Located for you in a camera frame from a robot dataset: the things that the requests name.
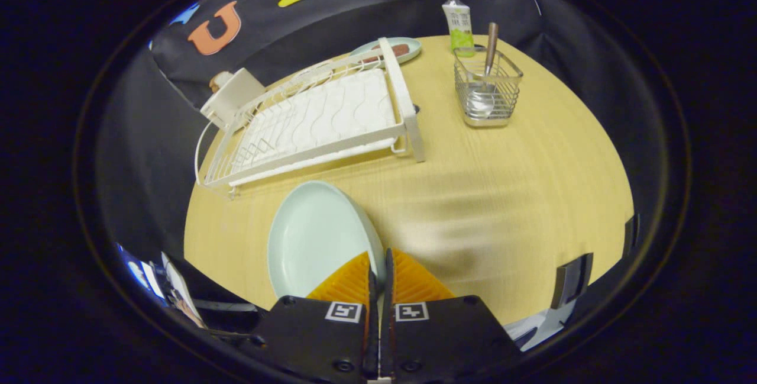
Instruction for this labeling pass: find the small pale green dish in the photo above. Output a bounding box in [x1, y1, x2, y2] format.
[349, 37, 423, 66]

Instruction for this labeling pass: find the wooden handled metal spoon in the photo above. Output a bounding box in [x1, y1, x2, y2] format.
[467, 22, 499, 118]

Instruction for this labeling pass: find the white toaster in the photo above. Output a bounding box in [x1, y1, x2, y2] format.
[200, 67, 267, 131]

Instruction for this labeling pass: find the pale green plate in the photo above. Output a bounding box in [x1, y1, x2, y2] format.
[267, 180, 388, 300]

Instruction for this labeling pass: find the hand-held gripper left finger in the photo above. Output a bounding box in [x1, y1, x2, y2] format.
[251, 251, 379, 382]

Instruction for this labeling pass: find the dark grey panel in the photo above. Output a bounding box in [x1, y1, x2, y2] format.
[550, 252, 594, 311]

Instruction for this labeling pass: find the green drink bottle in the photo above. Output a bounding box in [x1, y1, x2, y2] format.
[442, 0, 475, 58]

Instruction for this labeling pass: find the blue lit screen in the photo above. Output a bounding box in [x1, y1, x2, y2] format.
[117, 245, 166, 301]

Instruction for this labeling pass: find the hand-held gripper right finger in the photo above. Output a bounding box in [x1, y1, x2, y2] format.
[378, 248, 524, 382]

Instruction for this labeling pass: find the metal wire basket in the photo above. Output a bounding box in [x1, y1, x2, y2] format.
[453, 46, 524, 128]

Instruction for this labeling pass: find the black backdrop cloth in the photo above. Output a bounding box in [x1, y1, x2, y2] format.
[95, 0, 669, 290]

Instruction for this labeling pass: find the white wire dish rack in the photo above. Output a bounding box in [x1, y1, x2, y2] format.
[195, 37, 426, 200]

